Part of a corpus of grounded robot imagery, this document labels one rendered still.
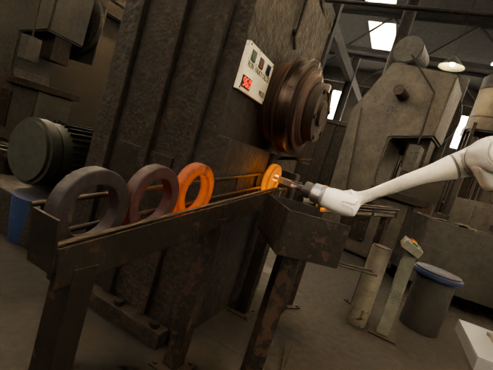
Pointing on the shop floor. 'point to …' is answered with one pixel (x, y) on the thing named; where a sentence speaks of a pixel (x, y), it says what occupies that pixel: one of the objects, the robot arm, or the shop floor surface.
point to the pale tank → (483, 104)
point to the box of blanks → (452, 255)
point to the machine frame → (188, 139)
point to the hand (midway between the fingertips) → (272, 176)
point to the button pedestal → (383, 329)
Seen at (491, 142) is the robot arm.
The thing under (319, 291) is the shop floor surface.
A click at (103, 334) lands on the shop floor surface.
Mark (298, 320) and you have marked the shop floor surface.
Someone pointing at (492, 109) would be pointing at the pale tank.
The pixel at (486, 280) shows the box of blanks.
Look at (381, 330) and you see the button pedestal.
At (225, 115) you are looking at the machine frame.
